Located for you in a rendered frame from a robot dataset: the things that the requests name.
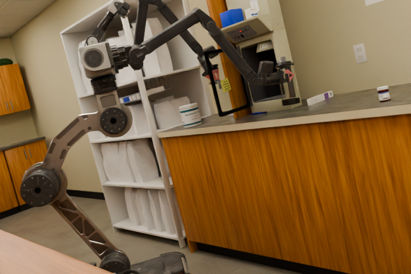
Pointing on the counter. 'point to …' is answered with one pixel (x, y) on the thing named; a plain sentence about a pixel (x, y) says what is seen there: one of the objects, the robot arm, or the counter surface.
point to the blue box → (231, 17)
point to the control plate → (241, 33)
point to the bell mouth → (265, 46)
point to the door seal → (216, 88)
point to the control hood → (263, 26)
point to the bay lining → (253, 60)
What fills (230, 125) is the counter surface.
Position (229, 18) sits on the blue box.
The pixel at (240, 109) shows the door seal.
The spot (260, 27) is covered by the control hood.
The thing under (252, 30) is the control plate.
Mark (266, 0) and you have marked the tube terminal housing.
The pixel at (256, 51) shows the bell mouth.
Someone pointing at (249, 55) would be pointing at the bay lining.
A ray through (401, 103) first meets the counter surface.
